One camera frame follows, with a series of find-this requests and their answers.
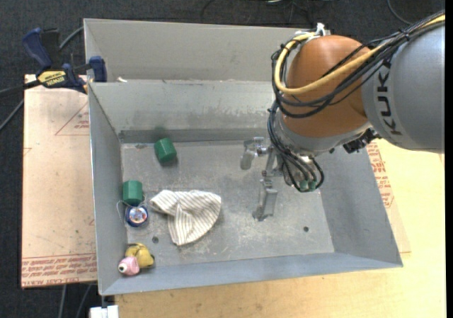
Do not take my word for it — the brown cardboard board red print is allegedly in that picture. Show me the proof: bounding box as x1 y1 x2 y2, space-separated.
21 74 413 290

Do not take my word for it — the green cylinder block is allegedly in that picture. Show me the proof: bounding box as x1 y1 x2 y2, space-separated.
153 137 178 164
122 179 144 206

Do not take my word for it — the yellow toy animal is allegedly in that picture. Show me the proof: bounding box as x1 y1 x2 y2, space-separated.
125 242 156 269

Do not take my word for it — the white striped cloth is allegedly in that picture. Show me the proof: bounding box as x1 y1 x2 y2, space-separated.
148 188 222 247

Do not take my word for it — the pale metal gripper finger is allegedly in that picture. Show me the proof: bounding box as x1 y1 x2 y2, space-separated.
240 136 269 171
252 178 279 222

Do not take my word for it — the blue round yo-yo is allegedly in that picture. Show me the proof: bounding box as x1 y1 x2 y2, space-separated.
125 204 150 229

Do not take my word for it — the grey metal bin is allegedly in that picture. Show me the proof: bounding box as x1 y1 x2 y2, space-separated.
83 18 404 297

